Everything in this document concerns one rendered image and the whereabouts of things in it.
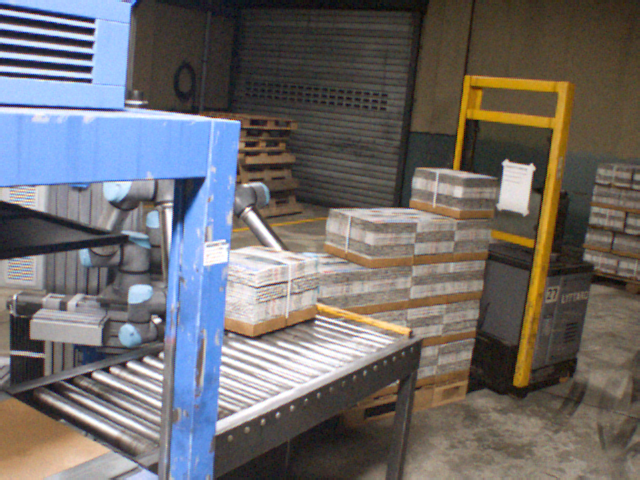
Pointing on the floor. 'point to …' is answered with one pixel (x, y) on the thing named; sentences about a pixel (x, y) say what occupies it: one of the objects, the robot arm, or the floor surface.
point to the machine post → (197, 310)
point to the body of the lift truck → (576, 300)
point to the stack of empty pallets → (257, 135)
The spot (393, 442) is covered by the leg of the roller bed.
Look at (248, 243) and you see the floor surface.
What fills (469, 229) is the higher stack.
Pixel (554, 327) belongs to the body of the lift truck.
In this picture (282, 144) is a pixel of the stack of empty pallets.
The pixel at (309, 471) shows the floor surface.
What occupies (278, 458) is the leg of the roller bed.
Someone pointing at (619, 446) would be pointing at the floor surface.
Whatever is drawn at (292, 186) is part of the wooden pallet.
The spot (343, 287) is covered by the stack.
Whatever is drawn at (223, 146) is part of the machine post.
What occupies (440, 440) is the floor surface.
